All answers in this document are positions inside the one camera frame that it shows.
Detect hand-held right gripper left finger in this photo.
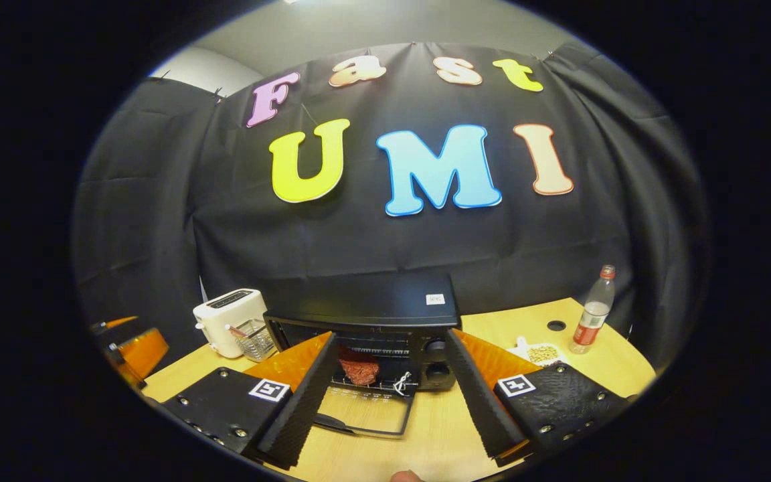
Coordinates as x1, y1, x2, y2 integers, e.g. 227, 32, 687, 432
161, 330, 337, 469

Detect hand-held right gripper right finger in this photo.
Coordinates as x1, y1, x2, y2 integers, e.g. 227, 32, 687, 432
444, 328, 630, 467

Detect red raw meat piece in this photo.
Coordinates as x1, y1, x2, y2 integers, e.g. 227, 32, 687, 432
337, 346, 381, 386

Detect black electric oven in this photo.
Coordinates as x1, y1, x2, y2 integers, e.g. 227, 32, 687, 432
264, 271, 461, 439

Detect white divided bean plate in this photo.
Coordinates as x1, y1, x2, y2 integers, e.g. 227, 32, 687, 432
507, 336, 568, 368

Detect white toaster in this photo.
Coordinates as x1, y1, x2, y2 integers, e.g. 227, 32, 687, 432
193, 288, 268, 359

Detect clear red-label water bottle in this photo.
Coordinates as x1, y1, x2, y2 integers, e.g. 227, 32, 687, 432
568, 264, 616, 355

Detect metal wire basket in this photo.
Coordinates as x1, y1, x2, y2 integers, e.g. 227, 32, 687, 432
228, 319, 278, 363

